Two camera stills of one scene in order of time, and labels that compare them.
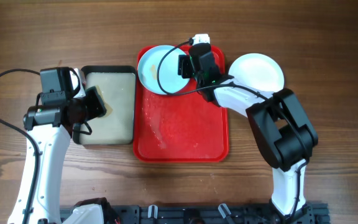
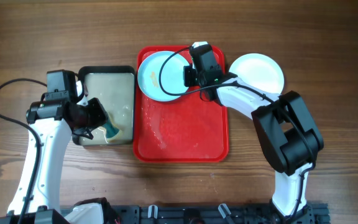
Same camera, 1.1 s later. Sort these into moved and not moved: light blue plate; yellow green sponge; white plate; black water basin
Moved: light blue plate; yellow green sponge
Not moved: black water basin; white plate
